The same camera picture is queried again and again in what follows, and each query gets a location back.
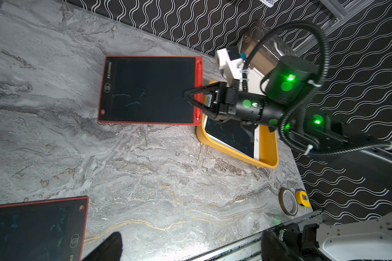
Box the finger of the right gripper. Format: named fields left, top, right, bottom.
left=184, top=82, right=227, bottom=101
left=185, top=96, right=220, bottom=121

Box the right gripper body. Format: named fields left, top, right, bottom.
left=212, top=87, right=284, bottom=126

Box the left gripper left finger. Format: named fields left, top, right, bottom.
left=83, top=232, right=123, bottom=261

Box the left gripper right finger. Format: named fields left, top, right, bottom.
left=261, top=231, right=300, bottom=261

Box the blue white writing tablet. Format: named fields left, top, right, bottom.
left=204, top=94, right=260, bottom=161

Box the large red writing tablet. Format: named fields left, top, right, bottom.
left=0, top=196, right=89, bottom=261

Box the yellow storage tray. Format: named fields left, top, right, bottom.
left=197, top=82, right=284, bottom=169

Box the brown white storage case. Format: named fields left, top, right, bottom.
left=237, top=20, right=296, bottom=95

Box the adhesive tape roll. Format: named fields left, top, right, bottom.
left=279, top=188, right=298, bottom=216

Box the yellow tape measure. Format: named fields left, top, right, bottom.
left=295, top=190, right=311, bottom=207

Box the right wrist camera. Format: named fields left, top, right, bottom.
left=215, top=46, right=246, bottom=87

